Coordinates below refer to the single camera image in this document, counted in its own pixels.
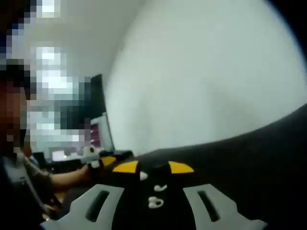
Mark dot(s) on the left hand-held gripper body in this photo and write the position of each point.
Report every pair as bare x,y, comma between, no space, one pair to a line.
92,157

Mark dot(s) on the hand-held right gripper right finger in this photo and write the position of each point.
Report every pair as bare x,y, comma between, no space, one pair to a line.
227,210

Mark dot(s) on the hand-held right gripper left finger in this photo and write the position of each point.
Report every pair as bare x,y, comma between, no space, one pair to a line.
79,206

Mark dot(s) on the white stem earphone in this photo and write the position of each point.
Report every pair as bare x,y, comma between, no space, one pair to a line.
158,188

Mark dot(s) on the white ear clip earphone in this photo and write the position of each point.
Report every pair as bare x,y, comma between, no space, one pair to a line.
153,204

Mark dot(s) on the person's olive shirt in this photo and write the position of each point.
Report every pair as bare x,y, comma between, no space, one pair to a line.
40,178

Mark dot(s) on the dark computer monitor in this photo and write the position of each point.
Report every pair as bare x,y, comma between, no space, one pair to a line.
98,95

